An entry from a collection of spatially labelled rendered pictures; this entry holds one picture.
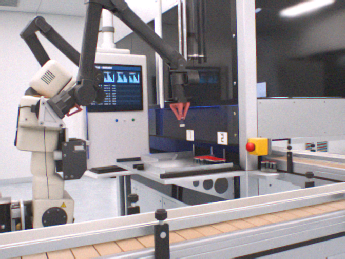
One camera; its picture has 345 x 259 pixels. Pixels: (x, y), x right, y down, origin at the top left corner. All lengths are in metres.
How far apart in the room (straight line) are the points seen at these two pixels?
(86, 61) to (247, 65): 0.70
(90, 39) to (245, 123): 0.76
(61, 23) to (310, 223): 6.68
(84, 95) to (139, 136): 1.15
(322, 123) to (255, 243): 1.36
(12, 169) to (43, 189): 5.37
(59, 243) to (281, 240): 0.41
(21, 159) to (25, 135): 5.35
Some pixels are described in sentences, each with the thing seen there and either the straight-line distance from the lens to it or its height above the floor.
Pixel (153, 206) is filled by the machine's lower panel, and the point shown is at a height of 0.47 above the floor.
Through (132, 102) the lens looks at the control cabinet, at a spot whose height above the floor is 1.23.
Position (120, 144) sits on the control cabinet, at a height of 0.95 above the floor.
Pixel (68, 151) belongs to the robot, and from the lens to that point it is 1.60.
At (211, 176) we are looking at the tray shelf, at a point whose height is 0.87.
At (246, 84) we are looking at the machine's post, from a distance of 1.71.
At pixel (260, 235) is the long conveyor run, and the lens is 0.74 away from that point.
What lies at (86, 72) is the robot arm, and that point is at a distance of 1.50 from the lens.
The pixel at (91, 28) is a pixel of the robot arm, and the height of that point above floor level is 1.48.
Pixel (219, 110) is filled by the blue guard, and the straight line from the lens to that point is 1.88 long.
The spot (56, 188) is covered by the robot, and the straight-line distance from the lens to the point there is 1.64.
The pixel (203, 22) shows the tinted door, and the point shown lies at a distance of 2.08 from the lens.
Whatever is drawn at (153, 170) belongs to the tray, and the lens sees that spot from 1.71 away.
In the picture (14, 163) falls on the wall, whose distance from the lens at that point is 6.99.
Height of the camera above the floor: 1.15
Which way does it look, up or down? 3 degrees down
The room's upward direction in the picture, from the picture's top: 2 degrees counter-clockwise
